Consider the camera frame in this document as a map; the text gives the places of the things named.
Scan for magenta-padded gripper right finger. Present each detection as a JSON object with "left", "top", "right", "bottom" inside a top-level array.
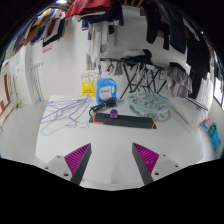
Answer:
[{"left": 131, "top": 142, "right": 183, "bottom": 186}]

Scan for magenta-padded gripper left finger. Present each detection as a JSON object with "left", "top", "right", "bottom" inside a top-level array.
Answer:
[{"left": 42, "top": 143, "right": 93, "bottom": 186}]

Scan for purple charger block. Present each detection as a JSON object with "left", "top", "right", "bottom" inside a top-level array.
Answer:
[{"left": 109, "top": 108, "right": 119, "bottom": 119}]

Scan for round pale blue peg hanger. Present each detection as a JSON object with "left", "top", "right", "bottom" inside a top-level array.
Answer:
[{"left": 127, "top": 91, "right": 171, "bottom": 122}]

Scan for white pillow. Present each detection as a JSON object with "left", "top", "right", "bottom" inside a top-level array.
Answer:
[{"left": 169, "top": 96, "right": 209, "bottom": 131}]

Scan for blue plastic containers group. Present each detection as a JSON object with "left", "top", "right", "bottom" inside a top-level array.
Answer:
[{"left": 201, "top": 122, "right": 222, "bottom": 152}]

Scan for blue detergent bottle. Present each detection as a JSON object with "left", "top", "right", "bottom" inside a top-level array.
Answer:
[{"left": 95, "top": 71, "right": 118, "bottom": 105}]

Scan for black folding drying rack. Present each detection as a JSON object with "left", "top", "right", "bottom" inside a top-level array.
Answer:
[{"left": 99, "top": 57, "right": 169, "bottom": 100}]

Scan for grey garment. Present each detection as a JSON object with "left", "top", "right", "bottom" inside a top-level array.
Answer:
[{"left": 165, "top": 62, "right": 194, "bottom": 98}]

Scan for white cloth bundle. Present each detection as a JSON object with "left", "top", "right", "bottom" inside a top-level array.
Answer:
[{"left": 121, "top": 48, "right": 154, "bottom": 64}]

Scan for hanging white clothes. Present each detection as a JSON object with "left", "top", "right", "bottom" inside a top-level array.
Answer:
[{"left": 85, "top": 21, "right": 116, "bottom": 71}]

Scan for hanging dark clothes row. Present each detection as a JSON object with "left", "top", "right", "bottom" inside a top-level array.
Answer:
[{"left": 141, "top": 0, "right": 214, "bottom": 101}]

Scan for hanging colourful clothes row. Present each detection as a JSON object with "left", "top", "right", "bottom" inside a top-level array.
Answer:
[{"left": 6, "top": 7, "right": 68, "bottom": 51}]

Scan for red hanging garment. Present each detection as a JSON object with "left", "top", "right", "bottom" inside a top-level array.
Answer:
[{"left": 64, "top": 0, "right": 113, "bottom": 19}]

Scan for black coiled power cable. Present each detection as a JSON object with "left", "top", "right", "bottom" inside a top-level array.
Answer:
[{"left": 88, "top": 97, "right": 118, "bottom": 124}]

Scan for dark wire clothes hanger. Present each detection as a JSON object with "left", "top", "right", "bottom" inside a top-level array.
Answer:
[{"left": 184, "top": 96, "right": 209, "bottom": 111}]

